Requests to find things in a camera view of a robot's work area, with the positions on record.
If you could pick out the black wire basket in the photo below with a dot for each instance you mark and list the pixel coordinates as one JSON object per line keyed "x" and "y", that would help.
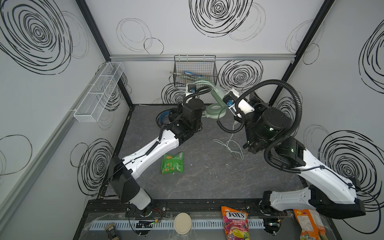
{"x": 204, "y": 65}

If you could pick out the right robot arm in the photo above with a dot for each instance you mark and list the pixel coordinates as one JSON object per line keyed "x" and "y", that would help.
{"x": 270, "y": 131}

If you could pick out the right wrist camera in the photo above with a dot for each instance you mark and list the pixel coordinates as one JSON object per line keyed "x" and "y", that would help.
{"x": 238, "y": 108}

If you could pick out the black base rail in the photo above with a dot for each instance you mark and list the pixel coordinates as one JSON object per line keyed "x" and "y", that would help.
{"x": 167, "y": 207}

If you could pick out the green snack bag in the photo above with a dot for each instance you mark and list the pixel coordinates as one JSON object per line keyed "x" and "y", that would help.
{"x": 172, "y": 163}

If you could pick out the black blue headphones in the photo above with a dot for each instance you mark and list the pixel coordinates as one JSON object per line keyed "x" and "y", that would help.
{"x": 164, "y": 118}

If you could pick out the round beige lid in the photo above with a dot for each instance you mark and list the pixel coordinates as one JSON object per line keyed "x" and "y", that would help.
{"x": 182, "y": 223}

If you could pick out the orange snack bag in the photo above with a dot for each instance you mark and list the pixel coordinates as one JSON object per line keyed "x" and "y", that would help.
{"x": 311, "y": 225}

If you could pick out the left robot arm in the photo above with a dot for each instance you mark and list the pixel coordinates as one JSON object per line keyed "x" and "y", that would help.
{"x": 122, "y": 173}

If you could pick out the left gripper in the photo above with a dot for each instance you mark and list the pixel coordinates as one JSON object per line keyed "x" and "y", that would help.
{"x": 192, "y": 98}

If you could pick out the mint green headphones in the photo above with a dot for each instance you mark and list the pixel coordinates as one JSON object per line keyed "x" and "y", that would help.
{"x": 219, "y": 109}

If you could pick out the white slotted cable duct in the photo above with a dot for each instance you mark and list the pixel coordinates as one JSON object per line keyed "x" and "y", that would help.
{"x": 212, "y": 224}

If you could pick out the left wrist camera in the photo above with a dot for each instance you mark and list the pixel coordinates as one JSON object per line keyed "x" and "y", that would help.
{"x": 190, "y": 89}

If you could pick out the green item in basket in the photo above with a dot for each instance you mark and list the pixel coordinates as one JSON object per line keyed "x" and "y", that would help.
{"x": 207, "y": 81}

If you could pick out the aluminium wall rail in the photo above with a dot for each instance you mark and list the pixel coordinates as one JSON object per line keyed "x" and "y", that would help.
{"x": 219, "y": 57}

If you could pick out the white wire shelf basket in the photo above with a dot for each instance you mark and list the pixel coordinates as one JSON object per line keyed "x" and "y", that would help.
{"x": 97, "y": 97}

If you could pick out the Fox's fruits candy bag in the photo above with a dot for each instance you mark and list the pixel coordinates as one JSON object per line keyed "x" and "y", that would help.
{"x": 236, "y": 224}

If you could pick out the blue handled tool in basket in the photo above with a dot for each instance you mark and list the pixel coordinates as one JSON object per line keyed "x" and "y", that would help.
{"x": 192, "y": 75}

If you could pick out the small dark jar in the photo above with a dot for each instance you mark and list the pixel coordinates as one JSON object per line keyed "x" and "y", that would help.
{"x": 111, "y": 232}

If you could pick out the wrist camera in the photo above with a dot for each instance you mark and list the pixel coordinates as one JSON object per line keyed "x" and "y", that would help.
{"x": 238, "y": 108}
{"x": 190, "y": 89}

